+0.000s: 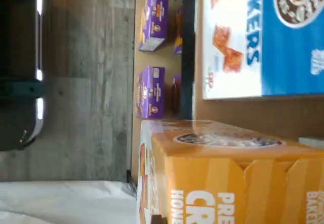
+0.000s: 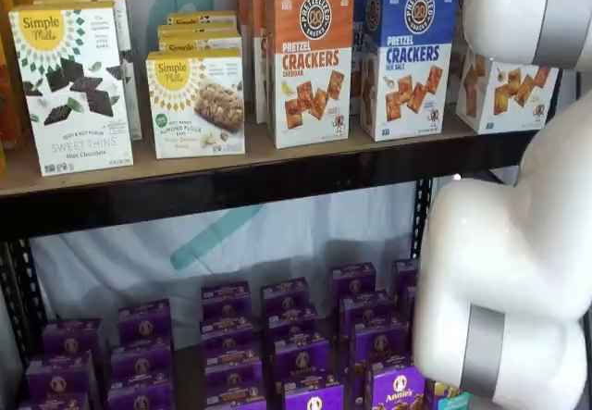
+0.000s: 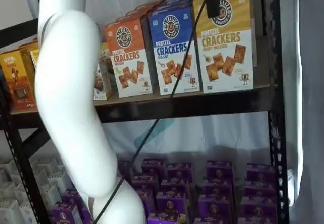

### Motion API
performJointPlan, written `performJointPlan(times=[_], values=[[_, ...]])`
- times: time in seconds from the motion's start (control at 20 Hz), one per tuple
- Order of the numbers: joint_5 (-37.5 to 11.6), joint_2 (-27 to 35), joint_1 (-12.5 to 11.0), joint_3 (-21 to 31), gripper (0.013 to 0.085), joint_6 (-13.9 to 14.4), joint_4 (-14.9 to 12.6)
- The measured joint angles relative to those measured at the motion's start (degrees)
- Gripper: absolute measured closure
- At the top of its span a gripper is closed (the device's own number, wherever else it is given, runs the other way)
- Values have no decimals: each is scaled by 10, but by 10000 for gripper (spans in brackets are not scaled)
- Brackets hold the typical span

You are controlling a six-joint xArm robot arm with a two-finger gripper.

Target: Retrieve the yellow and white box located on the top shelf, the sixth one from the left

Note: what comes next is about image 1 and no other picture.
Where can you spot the white plastic sheet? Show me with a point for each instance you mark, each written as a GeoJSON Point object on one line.
{"type": "Point", "coordinates": [63, 203]}

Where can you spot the black glossy object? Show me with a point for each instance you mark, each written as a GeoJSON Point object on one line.
{"type": "Point", "coordinates": [17, 57]}

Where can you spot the yellow white pretzel crackers box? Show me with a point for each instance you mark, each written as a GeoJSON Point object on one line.
{"type": "Point", "coordinates": [227, 178]}
{"type": "Point", "coordinates": [312, 142]}

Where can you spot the black metal shelf rack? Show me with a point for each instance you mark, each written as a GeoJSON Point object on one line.
{"type": "Point", "coordinates": [188, 57]}

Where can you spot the blue white pretzel crackers box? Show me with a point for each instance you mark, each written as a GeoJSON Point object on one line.
{"type": "Point", "coordinates": [278, 57]}

